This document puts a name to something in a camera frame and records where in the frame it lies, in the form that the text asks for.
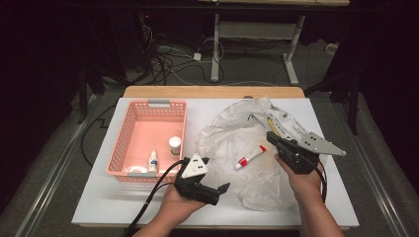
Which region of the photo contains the small white dropper bottle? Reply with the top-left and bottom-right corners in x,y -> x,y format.
147,149 -> 159,174

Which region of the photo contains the white metal desk frame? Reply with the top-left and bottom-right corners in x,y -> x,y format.
197,0 -> 351,86

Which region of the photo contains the tangle of floor cables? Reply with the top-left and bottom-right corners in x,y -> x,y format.
139,24 -> 226,87

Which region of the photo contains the white board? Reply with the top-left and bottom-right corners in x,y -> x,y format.
71,97 -> 360,228

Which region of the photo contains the metal floor rail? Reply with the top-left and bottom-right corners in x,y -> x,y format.
330,98 -> 410,237
14,94 -> 97,237

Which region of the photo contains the black stand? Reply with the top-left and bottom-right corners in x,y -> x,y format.
304,70 -> 361,136
76,60 -> 132,125

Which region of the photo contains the clear plastic bag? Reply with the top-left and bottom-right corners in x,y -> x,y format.
195,96 -> 328,212

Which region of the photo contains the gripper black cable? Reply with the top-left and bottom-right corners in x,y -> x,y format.
309,160 -> 328,203
123,159 -> 186,237

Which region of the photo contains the person's right hand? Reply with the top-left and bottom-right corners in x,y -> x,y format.
274,154 -> 325,204

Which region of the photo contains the pink plastic basket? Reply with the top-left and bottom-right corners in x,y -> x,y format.
106,99 -> 188,184

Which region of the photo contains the person's left hand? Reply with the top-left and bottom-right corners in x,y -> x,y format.
159,186 -> 207,225

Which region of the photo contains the small white box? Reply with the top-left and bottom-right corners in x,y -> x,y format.
324,41 -> 340,56

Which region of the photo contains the black floor cable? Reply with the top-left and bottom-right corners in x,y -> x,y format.
80,104 -> 117,168

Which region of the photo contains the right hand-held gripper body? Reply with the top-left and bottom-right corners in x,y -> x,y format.
278,131 -> 348,175

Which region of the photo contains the red and white tube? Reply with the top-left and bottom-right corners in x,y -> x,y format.
234,144 -> 268,171

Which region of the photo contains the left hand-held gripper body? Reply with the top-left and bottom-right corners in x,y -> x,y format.
173,153 -> 221,206

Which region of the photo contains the white capped jar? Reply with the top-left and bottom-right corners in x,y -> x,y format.
168,135 -> 182,156

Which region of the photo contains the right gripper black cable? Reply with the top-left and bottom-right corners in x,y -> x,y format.
309,160 -> 328,203

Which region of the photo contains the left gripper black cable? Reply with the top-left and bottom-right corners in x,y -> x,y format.
123,159 -> 186,237

